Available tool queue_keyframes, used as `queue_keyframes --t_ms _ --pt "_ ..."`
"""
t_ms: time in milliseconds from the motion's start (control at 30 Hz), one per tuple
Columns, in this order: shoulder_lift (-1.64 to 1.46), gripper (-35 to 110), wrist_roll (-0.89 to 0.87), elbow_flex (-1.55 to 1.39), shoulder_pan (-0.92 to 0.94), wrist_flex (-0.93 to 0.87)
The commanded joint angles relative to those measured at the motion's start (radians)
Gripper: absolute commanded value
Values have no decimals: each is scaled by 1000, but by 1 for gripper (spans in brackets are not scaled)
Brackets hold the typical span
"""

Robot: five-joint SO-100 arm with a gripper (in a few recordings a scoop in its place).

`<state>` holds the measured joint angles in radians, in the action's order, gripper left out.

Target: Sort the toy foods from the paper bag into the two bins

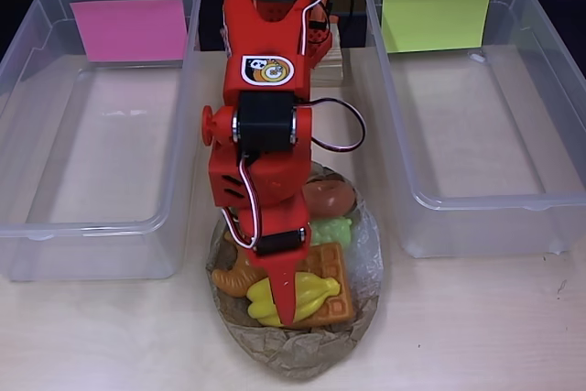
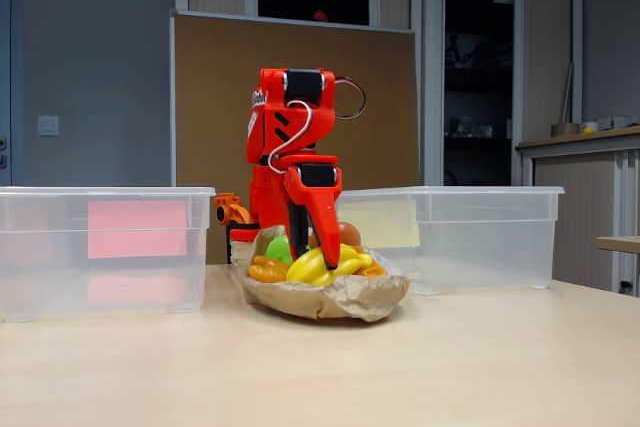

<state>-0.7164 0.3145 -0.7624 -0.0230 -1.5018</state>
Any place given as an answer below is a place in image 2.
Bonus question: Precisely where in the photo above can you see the orange printed clamp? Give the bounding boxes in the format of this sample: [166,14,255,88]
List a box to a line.
[213,191,254,226]

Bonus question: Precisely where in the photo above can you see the yellow toy banana bunch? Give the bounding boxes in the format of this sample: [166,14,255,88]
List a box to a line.
[285,244,374,287]

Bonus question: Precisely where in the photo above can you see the orange toy croissant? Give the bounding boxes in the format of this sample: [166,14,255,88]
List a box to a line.
[247,255,290,284]

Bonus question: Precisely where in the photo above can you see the brown cork board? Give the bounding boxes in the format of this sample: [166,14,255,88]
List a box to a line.
[169,9,420,266]

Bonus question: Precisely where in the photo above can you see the grey cabinet with wooden top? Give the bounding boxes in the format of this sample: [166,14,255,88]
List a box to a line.
[515,125,640,296]

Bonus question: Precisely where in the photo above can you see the wooden desk edge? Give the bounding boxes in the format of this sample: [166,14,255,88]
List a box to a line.
[595,235,640,255]

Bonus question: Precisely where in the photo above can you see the leaning grey metal rod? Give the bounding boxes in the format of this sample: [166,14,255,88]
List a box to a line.
[558,61,575,124]

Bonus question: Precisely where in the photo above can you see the yellow-green paper label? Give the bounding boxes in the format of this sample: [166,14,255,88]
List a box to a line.
[339,199,421,249]

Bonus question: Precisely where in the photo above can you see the grey plastic storage bins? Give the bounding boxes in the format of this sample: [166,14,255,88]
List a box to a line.
[597,115,639,131]

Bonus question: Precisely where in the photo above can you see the crumpled brown paper bag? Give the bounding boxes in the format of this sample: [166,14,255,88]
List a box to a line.
[241,225,410,322]

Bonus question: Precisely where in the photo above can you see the brown toy doughnut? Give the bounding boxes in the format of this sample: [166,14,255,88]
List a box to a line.
[307,221,362,249]

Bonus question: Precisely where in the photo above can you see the green toy apple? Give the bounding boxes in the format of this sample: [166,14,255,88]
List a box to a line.
[264,235,295,267]

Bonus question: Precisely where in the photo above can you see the clear plastic bin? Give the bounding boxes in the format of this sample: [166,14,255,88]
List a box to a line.
[0,185,217,323]
[335,185,566,297]

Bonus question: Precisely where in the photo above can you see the pink paper label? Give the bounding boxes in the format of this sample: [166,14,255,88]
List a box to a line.
[87,200,189,260]

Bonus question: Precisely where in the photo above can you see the plywood base block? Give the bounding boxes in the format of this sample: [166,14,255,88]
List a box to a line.
[229,240,254,264]

